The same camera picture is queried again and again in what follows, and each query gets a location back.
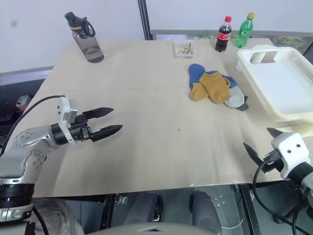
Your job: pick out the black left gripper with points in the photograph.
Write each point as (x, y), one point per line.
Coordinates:
(79, 128)

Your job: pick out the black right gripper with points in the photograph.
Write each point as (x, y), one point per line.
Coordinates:
(272, 162)

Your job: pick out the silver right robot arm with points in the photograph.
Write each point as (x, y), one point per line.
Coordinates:
(305, 177)

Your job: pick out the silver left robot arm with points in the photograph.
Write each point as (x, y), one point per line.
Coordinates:
(29, 140)

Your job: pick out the small clear plastic container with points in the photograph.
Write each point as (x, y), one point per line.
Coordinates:
(184, 50)

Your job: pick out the dark grey sock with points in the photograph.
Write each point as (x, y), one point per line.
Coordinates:
(243, 107)

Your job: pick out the light grey sock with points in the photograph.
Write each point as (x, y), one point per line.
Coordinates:
(234, 98)

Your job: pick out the large mustard yellow sock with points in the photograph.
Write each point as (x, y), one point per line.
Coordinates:
(215, 86)

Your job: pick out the grey water bottle black lid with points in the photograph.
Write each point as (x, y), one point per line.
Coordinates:
(89, 44)

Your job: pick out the red and white device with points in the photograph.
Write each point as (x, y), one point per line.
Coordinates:
(24, 100)

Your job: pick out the small mustard yellow sock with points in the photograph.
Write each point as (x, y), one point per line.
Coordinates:
(196, 93)

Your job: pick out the dark rounded robot leg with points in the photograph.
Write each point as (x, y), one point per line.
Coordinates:
(205, 210)

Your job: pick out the dark side desk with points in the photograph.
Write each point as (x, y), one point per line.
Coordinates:
(19, 83)

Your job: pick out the blue sock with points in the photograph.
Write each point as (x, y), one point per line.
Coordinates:
(195, 73)

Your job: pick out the black window pillar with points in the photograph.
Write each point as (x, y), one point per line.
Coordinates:
(144, 19)

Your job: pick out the green soda bottle yellow cap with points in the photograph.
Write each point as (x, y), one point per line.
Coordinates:
(244, 34)

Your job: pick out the cola bottle red cap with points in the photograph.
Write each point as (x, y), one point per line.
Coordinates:
(223, 36)

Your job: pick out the silver robot torso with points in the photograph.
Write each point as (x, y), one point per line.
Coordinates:
(151, 230)

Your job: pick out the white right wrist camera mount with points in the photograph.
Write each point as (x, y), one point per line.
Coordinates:
(292, 149)

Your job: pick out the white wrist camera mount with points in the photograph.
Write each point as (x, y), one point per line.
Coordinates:
(66, 113)
(292, 149)

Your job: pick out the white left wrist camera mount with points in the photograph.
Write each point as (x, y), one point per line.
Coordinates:
(66, 113)

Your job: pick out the black table frame leg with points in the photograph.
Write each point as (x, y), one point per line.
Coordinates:
(249, 210)

